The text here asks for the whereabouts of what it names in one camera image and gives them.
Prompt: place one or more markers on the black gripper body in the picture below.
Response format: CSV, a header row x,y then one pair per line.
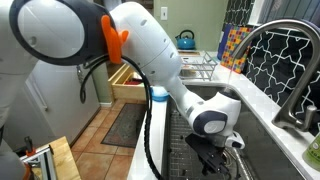
x,y
203,148

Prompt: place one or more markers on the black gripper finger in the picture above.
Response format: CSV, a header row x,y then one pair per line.
x,y
224,167
208,167

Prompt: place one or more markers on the curved steel kitchen faucet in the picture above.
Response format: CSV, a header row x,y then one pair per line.
x,y
300,83

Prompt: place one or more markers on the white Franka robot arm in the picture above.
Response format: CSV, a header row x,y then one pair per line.
x,y
146,46

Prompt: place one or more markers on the stainless steel sink basin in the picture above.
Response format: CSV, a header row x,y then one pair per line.
x,y
266,146

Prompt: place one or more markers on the blue dish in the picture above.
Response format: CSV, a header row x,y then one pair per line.
x,y
159,95

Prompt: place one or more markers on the patterned floor rug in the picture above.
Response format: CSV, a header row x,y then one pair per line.
x,y
125,125

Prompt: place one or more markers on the green soap bottle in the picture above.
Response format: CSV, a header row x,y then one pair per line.
x,y
313,153

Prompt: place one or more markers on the wooden trivet board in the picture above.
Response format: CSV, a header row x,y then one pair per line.
x,y
188,52

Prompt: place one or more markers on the open wooden drawer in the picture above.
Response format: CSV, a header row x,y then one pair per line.
x,y
125,90

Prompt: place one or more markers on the red cloth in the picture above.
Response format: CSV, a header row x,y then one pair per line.
x,y
131,81

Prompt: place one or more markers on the multicoloured checkered board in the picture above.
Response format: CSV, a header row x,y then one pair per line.
x,y
235,50

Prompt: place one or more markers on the teal kettle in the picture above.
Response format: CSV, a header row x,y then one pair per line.
x,y
185,41

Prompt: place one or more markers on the blue cutting board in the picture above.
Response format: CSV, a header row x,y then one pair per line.
x,y
222,40

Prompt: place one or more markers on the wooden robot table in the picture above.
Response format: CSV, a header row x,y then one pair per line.
x,y
63,160

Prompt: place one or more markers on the kitchen window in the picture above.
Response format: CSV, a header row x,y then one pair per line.
x,y
286,10

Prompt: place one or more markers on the orange black clamp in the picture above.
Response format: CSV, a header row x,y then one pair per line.
x,y
29,146

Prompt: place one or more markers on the white wall switch plate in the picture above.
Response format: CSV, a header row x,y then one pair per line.
x,y
164,13

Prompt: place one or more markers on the aluminium extrusion frame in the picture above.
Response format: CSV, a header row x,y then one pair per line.
x,y
41,160

